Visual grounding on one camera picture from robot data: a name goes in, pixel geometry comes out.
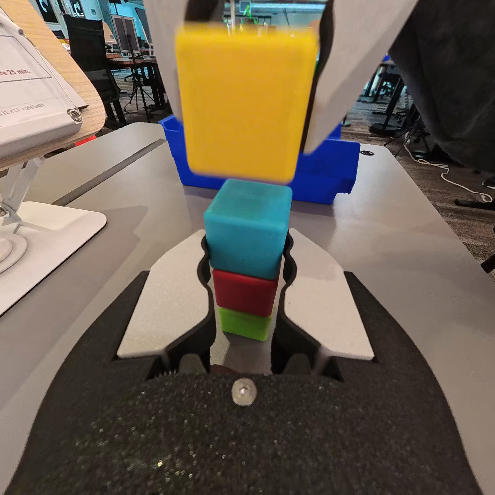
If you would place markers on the printed instruction sheet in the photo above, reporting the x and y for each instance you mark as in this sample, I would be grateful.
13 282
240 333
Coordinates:
27 96

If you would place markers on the blue plastic bin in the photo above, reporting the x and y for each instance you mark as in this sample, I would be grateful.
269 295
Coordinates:
328 174

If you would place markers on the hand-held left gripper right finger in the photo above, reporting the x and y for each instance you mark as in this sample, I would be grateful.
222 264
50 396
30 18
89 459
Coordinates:
325 309

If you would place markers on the green cube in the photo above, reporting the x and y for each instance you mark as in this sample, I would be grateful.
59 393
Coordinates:
243 325

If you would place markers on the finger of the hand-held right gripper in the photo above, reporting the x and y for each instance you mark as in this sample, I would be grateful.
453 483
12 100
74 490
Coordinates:
162 31
355 58

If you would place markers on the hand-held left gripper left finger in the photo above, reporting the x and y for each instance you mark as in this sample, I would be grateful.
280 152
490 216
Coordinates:
166 309

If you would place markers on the yellow cube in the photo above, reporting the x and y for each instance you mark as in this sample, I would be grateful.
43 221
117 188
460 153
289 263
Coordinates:
243 104

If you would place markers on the red cube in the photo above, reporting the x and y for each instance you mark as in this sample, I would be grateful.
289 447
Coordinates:
243 294

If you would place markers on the black floor stand base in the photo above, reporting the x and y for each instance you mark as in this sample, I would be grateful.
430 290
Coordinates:
386 128

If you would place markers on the light blue cube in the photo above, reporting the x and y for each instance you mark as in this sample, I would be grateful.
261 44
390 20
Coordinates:
247 232

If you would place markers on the black office chair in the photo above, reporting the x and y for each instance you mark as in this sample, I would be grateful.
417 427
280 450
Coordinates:
91 58

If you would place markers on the wooden board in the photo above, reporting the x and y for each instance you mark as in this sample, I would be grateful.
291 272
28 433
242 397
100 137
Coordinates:
58 58

